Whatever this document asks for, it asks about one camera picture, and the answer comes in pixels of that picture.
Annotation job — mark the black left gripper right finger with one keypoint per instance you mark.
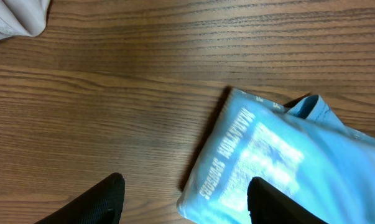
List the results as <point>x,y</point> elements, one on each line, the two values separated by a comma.
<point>268,205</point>

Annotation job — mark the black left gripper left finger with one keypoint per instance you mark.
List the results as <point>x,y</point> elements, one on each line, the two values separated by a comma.
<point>101,204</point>

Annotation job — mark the light blue t-shirt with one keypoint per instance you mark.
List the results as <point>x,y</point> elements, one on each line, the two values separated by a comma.
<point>304,151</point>

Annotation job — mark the beige folded trousers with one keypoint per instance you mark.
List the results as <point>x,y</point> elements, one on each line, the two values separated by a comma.
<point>23,17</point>

